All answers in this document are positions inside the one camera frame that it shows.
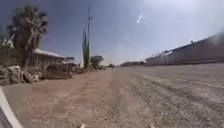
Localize brown dirt gravel shoulder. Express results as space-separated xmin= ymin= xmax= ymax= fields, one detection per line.
xmin=0 ymin=67 xmax=188 ymax=128

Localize round bushy tree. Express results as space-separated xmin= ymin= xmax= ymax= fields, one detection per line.
xmin=90 ymin=55 xmax=105 ymax=70

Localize utility pole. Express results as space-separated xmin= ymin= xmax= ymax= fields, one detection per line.
xmin=87 ymin=8 xmax=93 ymax=68

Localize dry brown bushes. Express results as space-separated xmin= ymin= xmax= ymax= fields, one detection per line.
xmin=39 ymin=62 xmax=84 ymax=80

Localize low house with pale roof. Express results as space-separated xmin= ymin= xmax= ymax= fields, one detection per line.
xmin=0 ymin=48 xmax=67 ymax=70

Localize grey asphalt road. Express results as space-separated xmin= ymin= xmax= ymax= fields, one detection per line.
xmin=124 ymin=62 xmax=224 ymax=128

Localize palm tree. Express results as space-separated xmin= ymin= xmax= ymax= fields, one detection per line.
xmin=7 ymin=5 xmax=49 ymax=69

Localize pile of rocks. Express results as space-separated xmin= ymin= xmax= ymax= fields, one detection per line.
xmin=0 ymin=65 xmax=41 ymax=87

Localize long grey wall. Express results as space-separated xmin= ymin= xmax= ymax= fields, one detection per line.
xmin=144 ymin=32 xmax=224 ymax=67

